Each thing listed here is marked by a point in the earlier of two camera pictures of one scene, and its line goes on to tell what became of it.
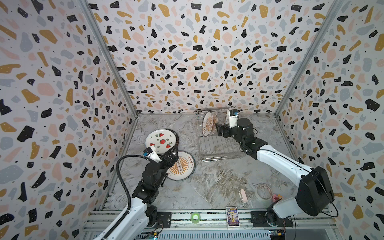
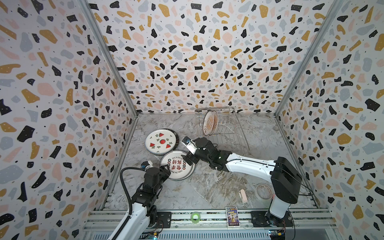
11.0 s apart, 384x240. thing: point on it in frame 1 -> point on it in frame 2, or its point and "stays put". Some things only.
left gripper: x=173 y=159 stays put
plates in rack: x=215 y=121 stays put
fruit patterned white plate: x=162 y=140 stays put
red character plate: x=232 y=120 -> x=179 y=168
